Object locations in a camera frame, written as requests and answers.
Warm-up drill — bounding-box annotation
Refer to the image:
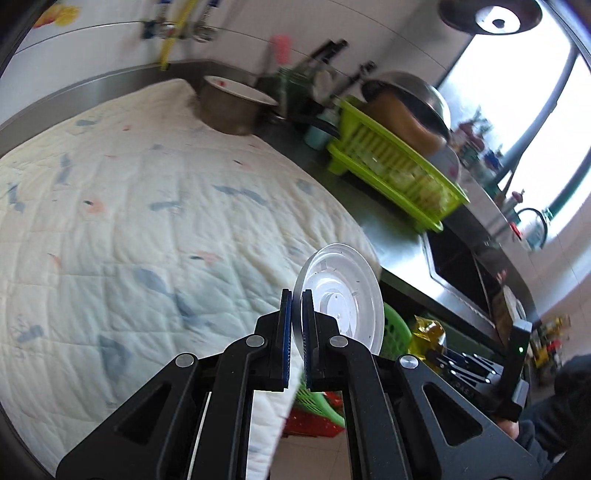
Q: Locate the white plastic lid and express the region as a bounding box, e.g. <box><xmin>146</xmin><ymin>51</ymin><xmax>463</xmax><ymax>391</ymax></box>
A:
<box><xmin>291</xmin><ymin>243</ymin><xmax>385</xmax><ymax>354</ymax></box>

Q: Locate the yellow snack wrapper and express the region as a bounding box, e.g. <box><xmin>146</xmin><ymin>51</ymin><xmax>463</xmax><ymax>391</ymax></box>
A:
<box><xmin>408</xmin><ymin>316</ymin><xmax>447</xmax><ymax>361</ymax></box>

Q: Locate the dark sleeve right forearm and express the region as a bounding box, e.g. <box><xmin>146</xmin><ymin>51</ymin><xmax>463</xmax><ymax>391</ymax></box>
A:
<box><xmin>516</xmin><ymin>354</ymin><xmax>590</xmax><ymax>475</ymax></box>

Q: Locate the green trash basket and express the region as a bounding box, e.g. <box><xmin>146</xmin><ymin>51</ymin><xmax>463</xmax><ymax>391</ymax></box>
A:
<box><xmin>310</xmin><ymin>306</ymin><xmax>412</xmax><ymax>436</ymax></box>

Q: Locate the person's right hand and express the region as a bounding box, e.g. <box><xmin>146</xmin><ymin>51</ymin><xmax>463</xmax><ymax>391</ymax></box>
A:
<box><xmin>496</xmin><ymin>419</ymin><xmax>520</xmax><ymax>440</ymax></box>

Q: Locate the steel sink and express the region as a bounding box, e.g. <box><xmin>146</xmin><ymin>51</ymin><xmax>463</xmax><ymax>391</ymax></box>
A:
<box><xmin>424</xmin><ymin>228</ymin><xmax>501</xmax><ymax>329</ymax></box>

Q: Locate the green dish rack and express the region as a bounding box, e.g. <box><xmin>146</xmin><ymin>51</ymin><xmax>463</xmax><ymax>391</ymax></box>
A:
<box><xmin>327</xmin><ymin>96</ymin><xmax>470</xmax><ymax>233</ymax></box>

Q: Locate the white quilted cloth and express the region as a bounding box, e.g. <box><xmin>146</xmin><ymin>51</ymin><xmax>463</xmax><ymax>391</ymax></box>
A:
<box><xmin>1</xmin><ymin>79</ymin><xmax>378</xmax><ymax>473</ymax></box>

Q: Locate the sink faucet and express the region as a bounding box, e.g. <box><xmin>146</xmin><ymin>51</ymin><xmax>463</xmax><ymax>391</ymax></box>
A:
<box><xmin>504</xmin><ymin>190</ymin><xmax>549</xmax><ymax>252</ymax></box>

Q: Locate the enamel pot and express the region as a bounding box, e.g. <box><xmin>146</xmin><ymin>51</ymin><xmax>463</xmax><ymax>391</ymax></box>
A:
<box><xmin>199</xmin><ymin>75</ymin><xmax>279</xmax><ymax>136</ymax></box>

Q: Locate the green utensil holder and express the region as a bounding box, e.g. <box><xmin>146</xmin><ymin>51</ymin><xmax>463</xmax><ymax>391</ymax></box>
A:
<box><xmin>276</xmin><ymin>67</ymin><xmax>318</xmax><ymax>121</ymax></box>

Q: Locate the pink bottle brush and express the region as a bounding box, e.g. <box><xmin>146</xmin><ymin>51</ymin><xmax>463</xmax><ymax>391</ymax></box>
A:
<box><xmin>270</xmin><ymin>34</ymin><xmax>291</xmax><ymax>67</ymax></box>

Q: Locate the steel water pipe valve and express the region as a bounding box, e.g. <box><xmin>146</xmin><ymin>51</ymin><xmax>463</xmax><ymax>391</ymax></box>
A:
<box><xmin>140</xmin><ymin>0</ymin><xmax>175</xmax><ymax>40</ymax></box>

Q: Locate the black handled knife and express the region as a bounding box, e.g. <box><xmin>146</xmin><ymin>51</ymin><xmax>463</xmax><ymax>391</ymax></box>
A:
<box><xmin>297</xmin><ymin>39</ymin><xmax>349</xmax><ymax>69</ymax></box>

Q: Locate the braided steel hose valve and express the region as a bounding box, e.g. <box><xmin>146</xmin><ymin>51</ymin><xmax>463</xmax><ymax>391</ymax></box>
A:
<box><xmin>191</xmin><ymin>0</ymin><xmax>220</xmax><ymax>43</ymax></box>

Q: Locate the yellow gas hose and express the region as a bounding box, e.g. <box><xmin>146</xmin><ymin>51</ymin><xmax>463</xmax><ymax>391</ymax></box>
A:
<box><xmin>158</xmin><ymin>0</ymin><xmax>199</xmax><ymax>72</ymax></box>

